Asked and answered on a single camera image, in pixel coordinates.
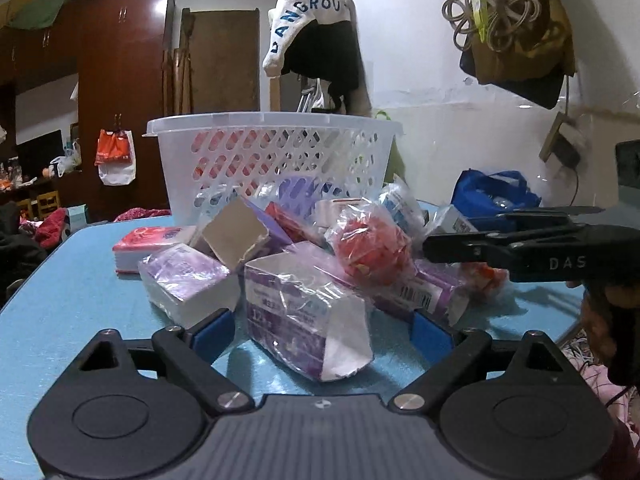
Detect person's right hand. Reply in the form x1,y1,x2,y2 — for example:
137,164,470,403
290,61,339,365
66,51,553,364
567,280,640,391

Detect dark television screen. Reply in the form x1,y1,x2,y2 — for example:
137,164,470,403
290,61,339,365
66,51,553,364
16,129,64,172

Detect magenta cloth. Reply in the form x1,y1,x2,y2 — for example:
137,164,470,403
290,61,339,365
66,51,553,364
113,207,172,224

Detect metal folding rack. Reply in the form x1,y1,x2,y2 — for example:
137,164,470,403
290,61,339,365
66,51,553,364
298,77,324,114

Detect red and white tissue pack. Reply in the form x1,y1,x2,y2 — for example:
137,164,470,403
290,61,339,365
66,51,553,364
113,226,199,276

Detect orange red pack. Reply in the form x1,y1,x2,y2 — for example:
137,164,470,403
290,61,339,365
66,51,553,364
464,262,510,302

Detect small white pack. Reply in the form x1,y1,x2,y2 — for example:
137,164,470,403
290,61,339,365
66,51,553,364
431,204,477,237

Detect black hanging garment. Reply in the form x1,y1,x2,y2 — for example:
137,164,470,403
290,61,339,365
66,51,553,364
281,9,374,117

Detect brown wooden door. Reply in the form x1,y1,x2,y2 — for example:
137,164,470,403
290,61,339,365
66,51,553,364
187,8,261,114

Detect white lettered hooded garment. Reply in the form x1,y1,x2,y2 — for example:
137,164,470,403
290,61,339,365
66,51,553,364
262,0,352,79

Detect black power adapter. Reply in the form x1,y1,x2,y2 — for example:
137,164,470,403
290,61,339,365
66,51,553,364
539,112,584,169

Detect white plastic basket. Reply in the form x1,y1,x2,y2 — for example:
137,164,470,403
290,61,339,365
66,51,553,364
141,111,405,227

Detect red and white plastic bag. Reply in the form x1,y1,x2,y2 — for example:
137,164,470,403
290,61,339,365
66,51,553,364
94,128,137,187

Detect wooden sticks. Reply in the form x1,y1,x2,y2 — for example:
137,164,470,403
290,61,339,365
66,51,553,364
171,8,195,116

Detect yellow green strip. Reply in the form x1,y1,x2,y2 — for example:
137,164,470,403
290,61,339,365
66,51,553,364
462,0,489,44

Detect red cloth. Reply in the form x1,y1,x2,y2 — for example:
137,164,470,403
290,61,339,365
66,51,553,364
34,207,69,249

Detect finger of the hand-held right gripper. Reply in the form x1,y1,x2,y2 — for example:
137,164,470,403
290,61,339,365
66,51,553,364
467,205,607,235
422,230,518,264

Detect brown hanging bag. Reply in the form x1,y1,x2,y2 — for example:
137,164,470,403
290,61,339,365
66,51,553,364
459,0,577,111

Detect white and blue pack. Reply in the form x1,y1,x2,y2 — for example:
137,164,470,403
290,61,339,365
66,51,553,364
379,179,427,232

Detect coiled beige rope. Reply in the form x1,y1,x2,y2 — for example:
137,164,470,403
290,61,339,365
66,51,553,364
442,0,545,54

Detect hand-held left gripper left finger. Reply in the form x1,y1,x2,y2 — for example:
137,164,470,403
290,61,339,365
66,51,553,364
75,308,256,416

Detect light blue box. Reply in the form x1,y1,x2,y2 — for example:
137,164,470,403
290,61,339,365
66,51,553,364
66,204,89,232

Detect red item in clear bag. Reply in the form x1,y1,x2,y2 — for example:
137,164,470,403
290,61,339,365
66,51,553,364
332,205,419,289

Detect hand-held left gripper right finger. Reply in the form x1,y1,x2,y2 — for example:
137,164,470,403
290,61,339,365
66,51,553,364
392,308,569,416

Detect pink patterned cloth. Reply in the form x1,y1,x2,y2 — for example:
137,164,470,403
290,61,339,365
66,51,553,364
559,337,640,466

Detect yellow stools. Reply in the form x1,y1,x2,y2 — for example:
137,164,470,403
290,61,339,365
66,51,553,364
16,191,57,221

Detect purple pack with barcode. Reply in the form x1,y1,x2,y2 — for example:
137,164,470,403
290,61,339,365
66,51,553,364
372,260,469,326

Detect brown wooden wardrobe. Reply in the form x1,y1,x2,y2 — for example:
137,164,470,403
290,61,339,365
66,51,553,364
0,0,177,224

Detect green bag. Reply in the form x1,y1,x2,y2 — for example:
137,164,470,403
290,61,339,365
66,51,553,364
374,109,407,182

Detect purple box with white end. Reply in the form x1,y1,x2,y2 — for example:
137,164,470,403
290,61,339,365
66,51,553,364
201,197,287,271

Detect blue shopping bag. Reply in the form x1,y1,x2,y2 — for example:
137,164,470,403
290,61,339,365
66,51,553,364
451,169,544,219

